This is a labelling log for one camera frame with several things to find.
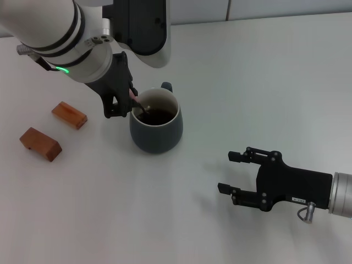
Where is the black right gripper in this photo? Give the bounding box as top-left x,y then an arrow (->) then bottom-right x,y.
217,147 -> 334,213

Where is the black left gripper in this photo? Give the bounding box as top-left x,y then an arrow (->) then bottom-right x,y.
85,51 -> 139,119

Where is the pink handled metal spoon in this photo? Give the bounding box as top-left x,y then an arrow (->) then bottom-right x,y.
129,88 -> 151,116

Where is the dark grey ceramic mug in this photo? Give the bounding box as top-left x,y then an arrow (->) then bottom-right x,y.
129,81 -> 183,155

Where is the dark coffee liquid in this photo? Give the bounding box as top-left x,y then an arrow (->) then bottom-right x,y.
137,108 -> 175,126

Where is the flat brown wooden block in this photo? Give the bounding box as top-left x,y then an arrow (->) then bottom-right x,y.
51,101 -> 89,130

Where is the thick brown wooden block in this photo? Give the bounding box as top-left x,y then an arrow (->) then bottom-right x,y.
19,126 -> 63,163

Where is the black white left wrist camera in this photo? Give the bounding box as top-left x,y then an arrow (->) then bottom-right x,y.
102,0 -> 172,69

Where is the silver right gripper cable plug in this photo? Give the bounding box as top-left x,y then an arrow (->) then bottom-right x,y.
298,201 -> 316,224

